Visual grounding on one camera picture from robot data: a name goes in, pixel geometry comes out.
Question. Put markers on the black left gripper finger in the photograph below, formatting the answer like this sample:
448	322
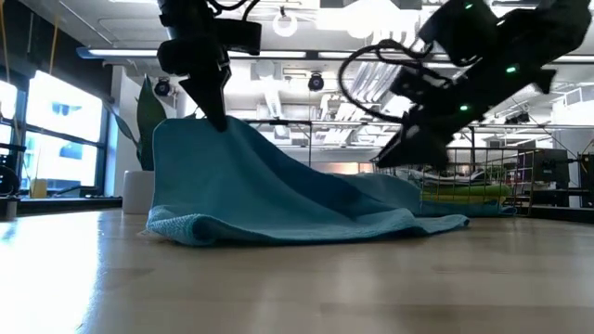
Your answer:
211	102

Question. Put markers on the round white ceiling lamp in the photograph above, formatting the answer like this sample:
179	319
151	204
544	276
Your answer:
284	23

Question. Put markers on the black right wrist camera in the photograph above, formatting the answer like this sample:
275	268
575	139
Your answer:
417	86

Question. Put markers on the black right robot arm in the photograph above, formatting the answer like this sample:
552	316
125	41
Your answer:
557	28

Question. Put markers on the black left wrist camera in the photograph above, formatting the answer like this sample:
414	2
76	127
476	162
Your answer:
243	37

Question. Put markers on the teal microfiber towel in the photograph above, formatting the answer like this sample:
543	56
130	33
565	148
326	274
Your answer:
232	185

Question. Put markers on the green microfiber towel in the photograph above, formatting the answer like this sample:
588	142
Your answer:
464	190

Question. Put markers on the large window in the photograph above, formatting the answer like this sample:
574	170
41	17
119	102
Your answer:
65	106

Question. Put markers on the small grey cylinder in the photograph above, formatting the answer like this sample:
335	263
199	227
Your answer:
9	209

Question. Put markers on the potted succulent in white pot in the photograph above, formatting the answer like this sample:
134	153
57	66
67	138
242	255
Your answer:
139	192

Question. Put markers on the light blue microfiber towel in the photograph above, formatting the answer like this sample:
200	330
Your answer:
487	209

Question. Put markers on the black dome ceiling camera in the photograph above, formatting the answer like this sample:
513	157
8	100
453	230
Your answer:
315	82
162	86

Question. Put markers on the yellow microfiber towel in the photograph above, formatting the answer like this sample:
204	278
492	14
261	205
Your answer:
459	199

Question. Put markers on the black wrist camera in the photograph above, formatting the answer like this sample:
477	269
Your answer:
243	37
417	86

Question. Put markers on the black background table frame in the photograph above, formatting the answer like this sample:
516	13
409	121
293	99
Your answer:
287	122

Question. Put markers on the yellow container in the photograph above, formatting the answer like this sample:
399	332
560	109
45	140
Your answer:
38	188

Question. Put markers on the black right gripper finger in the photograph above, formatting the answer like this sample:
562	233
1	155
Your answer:
413	148

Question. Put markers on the dark background monitor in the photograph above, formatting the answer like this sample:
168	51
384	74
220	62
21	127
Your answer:
552	167

